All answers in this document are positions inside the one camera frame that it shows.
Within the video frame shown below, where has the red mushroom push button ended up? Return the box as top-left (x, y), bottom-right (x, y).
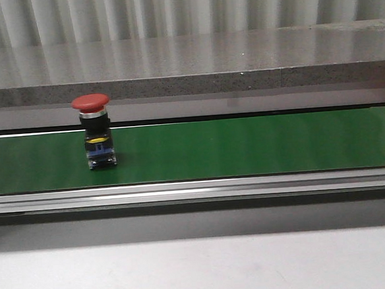
top-left (71, 93), bottom-right (117, 170)

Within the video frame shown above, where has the green conveyor belt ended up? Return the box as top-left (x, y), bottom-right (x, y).
top-left (0, 107), bottom-right (385, 195)

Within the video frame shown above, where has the grey speckled stone counter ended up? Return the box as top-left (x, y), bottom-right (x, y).
top-left (0, 18), bottom-right (385, 132)

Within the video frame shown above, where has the white pleated curtain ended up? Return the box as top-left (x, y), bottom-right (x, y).
top-left (0, 0), bottom-right (385, 48)

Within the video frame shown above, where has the aluminium conveyor frame rail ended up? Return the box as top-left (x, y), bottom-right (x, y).
top-left (0, 168), bottom-right (385, 214)

